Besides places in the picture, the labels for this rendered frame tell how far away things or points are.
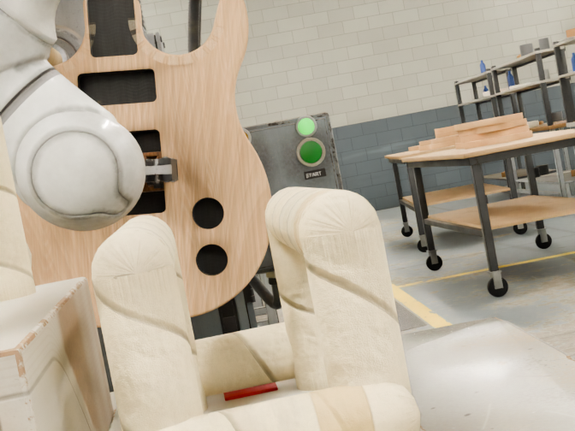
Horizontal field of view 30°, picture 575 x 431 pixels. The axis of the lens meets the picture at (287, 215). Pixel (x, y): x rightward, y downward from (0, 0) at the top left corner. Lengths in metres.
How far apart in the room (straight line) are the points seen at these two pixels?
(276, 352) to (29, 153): 0.37
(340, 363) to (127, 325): 0.08
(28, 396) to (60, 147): 0.52
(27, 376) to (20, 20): 0.59
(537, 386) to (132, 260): 0.25
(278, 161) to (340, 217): 1.04
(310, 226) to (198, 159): 0.88
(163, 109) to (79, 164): 0.43
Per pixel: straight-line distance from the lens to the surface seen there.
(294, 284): 0.58
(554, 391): 0.55
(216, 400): 0.61
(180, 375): 0.41
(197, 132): 1.29
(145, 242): 0.41
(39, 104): 0.93
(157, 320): 0.40
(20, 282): 0.58
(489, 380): 0.60
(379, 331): 0.41
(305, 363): 0.58
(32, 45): 0.95
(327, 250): 0.41
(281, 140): 1.45
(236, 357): 0.59
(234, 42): 1.31
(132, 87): 1.32
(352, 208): 0.41
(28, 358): 0.39
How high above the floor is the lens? 1.07
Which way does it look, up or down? 3 degrees down
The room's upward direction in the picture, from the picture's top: 11 degrees counter-clockwise
